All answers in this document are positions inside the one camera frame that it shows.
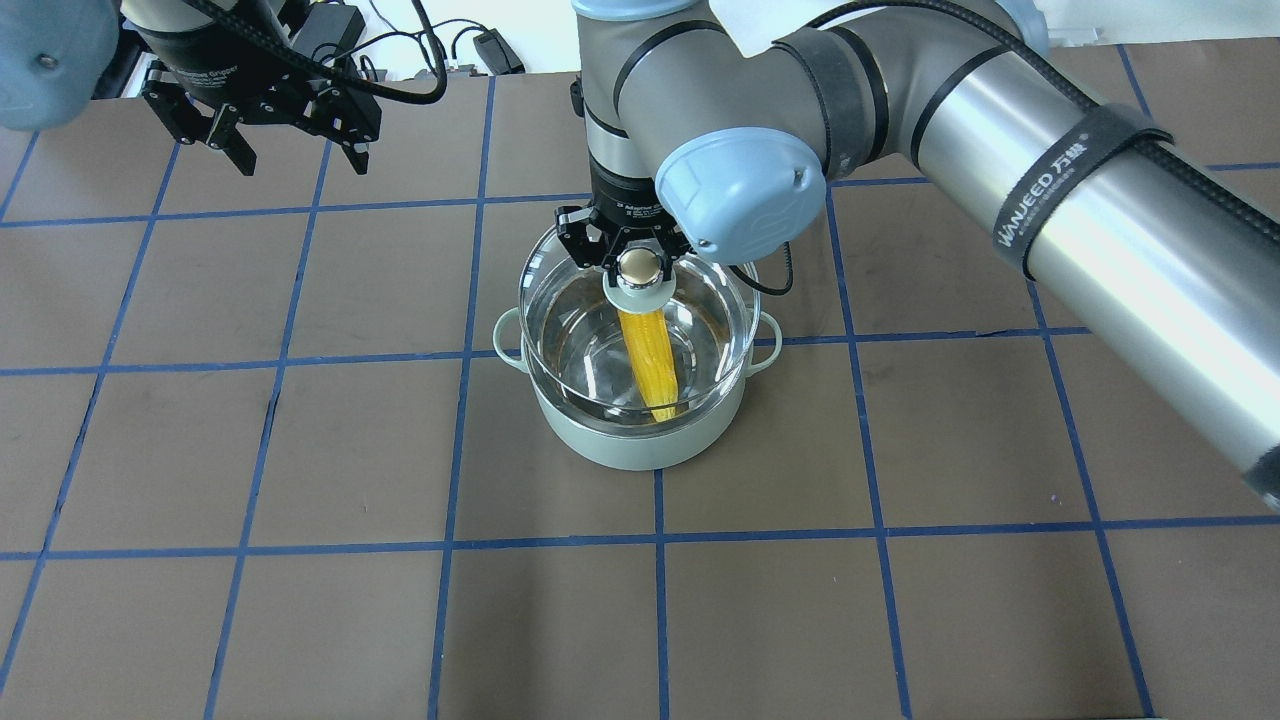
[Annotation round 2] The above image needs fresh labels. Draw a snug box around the glass pot lid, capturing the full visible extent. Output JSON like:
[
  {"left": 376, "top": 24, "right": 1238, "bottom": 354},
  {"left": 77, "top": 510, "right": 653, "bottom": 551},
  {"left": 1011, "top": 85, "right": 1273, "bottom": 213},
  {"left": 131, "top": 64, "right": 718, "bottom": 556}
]
[{"left": 517, "top": 229, "right": 764, "bottom": 434}]

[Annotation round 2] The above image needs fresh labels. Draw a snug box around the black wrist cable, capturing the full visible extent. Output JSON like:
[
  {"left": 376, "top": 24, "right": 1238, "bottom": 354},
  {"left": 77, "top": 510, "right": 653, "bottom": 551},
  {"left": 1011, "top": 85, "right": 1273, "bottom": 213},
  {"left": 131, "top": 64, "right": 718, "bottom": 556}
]
[
  {"left": 180, "top": 0, "right": 448, "bottom": 106},
  {"left": 735, "top": 240, "right": 796, "bottom": 297}
]

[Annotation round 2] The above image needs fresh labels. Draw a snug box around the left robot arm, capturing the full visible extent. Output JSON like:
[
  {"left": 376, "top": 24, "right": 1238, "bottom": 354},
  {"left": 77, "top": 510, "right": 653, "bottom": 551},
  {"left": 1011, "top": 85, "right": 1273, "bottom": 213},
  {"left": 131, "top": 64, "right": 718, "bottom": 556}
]
[{"left": 1, "top": 1, "right": 381, "bottom": 176}]

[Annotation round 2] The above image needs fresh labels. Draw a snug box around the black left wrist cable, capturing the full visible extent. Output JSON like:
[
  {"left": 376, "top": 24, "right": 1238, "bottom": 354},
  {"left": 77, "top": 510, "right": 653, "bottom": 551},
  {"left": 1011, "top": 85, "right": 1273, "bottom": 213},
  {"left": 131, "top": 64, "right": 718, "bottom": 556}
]
[{"left": 180, "top": 0, "right": 448, "bottom": 106}]

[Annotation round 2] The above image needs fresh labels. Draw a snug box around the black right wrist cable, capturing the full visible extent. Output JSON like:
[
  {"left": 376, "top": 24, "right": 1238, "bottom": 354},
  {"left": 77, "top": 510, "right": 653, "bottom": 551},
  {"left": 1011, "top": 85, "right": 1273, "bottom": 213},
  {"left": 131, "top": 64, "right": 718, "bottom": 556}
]
[{"left": 735, "top": 240, "right": 796, "bottom": 297}]

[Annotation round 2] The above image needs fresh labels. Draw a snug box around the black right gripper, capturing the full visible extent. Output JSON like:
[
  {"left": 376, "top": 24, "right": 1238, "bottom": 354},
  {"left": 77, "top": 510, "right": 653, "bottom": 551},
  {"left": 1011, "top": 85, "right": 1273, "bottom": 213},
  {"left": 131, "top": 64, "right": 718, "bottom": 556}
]
[{"left": 556, "top": 160, "right": 692, "bottom": 273}]

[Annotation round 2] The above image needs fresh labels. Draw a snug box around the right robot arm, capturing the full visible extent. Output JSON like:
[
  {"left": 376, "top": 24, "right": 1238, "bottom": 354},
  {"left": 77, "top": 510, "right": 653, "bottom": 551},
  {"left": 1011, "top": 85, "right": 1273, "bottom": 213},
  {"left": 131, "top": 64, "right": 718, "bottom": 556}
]
[{"left": 559, "top": 1, "right": 1279, "bottom": 507}]

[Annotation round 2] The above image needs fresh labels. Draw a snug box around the pale green electric pot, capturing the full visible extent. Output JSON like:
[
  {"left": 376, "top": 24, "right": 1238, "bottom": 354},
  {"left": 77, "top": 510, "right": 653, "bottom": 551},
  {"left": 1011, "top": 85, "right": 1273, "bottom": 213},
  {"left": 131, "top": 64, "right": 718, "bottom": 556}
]
[{"left": 492, "top": 301, "right": 783, "bottom": 471}]

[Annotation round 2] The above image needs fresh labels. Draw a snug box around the yellow corn cob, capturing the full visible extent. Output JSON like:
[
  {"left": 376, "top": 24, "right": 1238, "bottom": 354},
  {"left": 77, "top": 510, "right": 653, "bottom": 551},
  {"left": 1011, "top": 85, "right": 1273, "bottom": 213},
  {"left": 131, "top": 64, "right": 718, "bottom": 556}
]
[{"left": 618, "top": 310, "right": 678, "bottom": 421}]

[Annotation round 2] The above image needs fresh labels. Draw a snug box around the black power adapter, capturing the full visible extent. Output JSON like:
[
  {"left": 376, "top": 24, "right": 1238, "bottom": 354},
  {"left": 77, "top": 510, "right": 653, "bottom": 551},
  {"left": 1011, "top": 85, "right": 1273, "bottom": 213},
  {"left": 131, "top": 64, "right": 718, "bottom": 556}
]
[{"left": 472, "top": 29, "right": 526, "bottom": 76}]

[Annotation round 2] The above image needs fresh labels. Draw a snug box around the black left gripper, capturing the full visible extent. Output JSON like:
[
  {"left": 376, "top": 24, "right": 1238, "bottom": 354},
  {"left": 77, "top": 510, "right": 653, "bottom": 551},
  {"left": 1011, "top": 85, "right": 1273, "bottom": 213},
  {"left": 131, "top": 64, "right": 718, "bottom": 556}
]
[{"left": 142, "top": 35, "right": 381, "bottom": 177}]

